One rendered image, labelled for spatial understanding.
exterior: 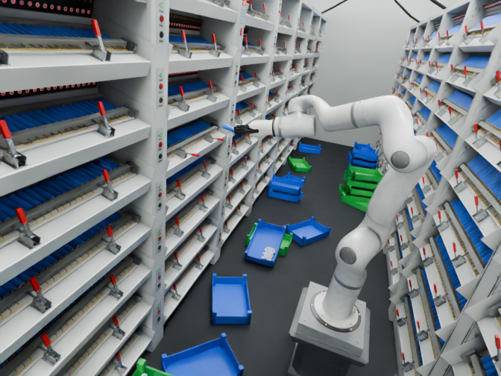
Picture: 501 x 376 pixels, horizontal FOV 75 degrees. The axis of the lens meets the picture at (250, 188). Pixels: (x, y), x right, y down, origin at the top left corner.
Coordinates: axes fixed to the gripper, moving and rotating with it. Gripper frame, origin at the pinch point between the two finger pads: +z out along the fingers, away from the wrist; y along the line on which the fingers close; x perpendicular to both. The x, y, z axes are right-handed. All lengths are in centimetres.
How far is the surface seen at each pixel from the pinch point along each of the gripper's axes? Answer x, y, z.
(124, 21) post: -41, 39, 18
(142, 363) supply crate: 50, 76, 11
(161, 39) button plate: -35, 34, 9
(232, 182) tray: 45, -55, 29
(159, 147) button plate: -2.2, 34.9, 17.3
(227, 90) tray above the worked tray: -13.8, -30.5, 14.8
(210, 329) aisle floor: 97, 17, 22
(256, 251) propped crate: 95, -52, 17
